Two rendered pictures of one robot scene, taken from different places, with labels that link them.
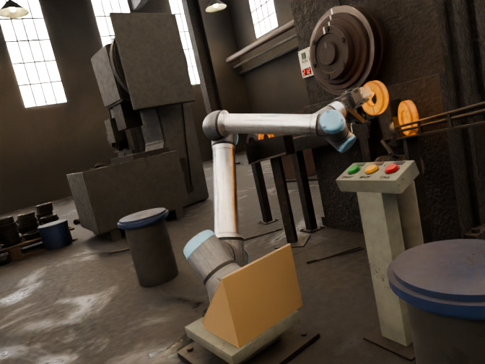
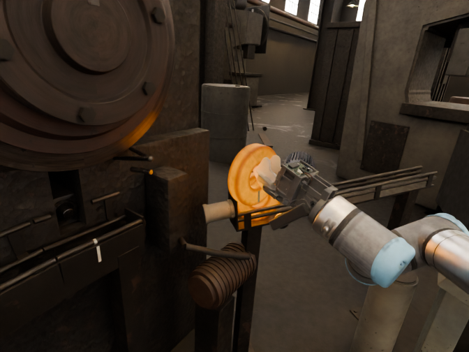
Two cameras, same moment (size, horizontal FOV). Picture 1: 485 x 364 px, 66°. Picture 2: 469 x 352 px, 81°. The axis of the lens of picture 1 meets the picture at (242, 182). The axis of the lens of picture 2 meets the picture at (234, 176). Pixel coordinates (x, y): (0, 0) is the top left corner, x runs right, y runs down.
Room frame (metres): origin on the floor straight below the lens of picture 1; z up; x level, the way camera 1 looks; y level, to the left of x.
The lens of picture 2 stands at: (2.07, -0.11, 1.07)
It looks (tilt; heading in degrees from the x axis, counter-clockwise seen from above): 21 degrees down; 245
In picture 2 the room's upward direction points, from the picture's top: 4 degrees clockwise
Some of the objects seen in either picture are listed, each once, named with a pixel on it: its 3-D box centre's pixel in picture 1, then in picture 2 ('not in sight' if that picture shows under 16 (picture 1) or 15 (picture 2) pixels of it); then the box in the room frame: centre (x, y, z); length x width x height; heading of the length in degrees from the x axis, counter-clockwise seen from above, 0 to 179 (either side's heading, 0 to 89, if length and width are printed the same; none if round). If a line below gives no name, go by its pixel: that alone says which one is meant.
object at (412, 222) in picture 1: (406, 250); (376, 330); (1.29, -0.54, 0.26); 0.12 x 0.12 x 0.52
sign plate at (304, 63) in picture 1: (314, 60); not in sight; (2.48, -0.63, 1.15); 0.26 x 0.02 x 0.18; 30
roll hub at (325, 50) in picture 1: (330, 53); (86, 29); (2.09, -0.62, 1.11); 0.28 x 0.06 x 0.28; 30
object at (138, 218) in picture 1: (151, 246); not in sight; (2.30, 0.66, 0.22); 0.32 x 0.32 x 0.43
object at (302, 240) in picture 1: (278, 191); not in sight; (2.43, -0.23, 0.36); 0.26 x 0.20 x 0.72; 65
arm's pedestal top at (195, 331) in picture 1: (241, 323); not in sight; (1.33, 0.12, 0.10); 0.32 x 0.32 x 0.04; 36
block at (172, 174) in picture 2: (392, 123); (167, 209); (1.94, -0.84, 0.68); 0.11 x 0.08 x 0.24; 120
